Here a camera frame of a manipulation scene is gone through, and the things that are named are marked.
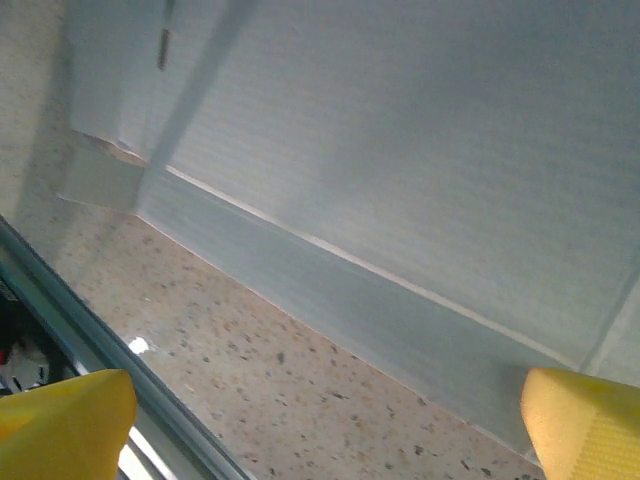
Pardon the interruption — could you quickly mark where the aluminium rail frame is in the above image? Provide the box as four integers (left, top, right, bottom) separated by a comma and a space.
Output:
0, 214, 251, 480

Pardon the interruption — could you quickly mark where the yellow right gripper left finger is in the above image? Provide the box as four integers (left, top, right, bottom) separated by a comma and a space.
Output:
0, 368, 138, 480

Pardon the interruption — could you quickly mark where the pink paper box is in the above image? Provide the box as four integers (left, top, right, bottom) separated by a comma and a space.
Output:
57, 0, 640, 464

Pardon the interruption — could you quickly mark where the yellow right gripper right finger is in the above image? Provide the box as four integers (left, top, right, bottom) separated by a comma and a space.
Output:
520, 367, 640, 480

